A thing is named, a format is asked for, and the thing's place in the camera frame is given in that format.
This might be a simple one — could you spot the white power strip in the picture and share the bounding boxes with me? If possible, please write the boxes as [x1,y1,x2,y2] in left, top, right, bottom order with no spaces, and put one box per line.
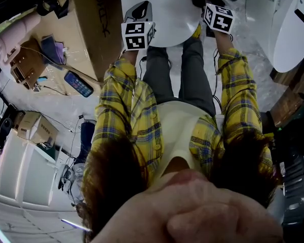
[55,164,74,191]

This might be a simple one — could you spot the black round device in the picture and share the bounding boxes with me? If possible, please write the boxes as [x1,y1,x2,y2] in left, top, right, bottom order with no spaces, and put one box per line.
[0,107,16,152]

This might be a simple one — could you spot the small beige cardboard box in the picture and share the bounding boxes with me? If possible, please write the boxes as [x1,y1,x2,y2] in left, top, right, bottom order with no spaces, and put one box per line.
[16,111,59,146]

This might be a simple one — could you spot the person's face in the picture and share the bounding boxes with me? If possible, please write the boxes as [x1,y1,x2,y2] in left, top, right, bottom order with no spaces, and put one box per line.
[90,169,285,243]

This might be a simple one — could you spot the white cabinet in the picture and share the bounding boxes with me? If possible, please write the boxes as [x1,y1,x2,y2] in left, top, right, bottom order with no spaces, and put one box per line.
[0,128,57,209]

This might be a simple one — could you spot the black stepped equipment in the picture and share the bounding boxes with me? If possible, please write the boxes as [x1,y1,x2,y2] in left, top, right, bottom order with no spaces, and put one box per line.
[259,110,304,229]

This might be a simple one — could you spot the purple pouch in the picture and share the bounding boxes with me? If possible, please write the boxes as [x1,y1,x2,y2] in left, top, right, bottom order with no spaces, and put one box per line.
[40,34,67,66]

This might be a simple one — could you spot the person's yellow plaid shirt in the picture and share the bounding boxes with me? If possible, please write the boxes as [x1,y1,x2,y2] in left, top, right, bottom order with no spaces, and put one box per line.
[82,47,275,189]

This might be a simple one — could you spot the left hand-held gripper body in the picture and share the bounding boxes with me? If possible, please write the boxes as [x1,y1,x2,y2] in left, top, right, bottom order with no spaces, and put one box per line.
[121,0,157,52]

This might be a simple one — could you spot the person's yellow shoe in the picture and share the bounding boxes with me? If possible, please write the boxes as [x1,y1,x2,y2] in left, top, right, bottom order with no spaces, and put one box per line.
[192,23,203,39]

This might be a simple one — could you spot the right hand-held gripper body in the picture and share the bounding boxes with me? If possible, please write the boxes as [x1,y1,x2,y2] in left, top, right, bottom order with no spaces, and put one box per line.
[192,0,236,34]

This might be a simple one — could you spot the dark blue smartphone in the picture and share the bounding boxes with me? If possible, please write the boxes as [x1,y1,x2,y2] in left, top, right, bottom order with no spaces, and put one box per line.
[63,70,95,98]

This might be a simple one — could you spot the person's grey trousers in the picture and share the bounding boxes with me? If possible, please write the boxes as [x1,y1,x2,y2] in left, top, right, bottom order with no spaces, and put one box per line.
[142,35,216,117]

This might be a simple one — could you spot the pink rolled bag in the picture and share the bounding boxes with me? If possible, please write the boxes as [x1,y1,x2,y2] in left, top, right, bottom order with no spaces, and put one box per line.
[0,12,42,67]

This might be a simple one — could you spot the person's right forearm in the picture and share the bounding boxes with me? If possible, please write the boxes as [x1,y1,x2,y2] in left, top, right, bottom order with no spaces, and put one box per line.
[213,30,258,111]

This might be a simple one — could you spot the large brown cardboard box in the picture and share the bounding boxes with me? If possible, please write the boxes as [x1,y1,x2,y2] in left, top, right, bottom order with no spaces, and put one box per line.
[67,0,125,84]

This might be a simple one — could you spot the black cable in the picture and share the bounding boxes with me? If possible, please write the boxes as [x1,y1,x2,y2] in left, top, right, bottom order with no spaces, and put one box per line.
[211,47,223,112]
[138,55,148,80]

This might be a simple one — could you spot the person's left forearm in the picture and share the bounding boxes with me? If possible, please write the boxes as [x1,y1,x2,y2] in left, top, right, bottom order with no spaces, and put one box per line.
[100,50,142,111]

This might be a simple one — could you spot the black bag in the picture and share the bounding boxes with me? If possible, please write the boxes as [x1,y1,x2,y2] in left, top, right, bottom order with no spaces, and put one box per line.
[36,0,70,19]

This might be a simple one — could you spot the person's cream undershirt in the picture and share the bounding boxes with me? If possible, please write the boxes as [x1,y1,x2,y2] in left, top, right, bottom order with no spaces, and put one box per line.
[156,101,219,180]

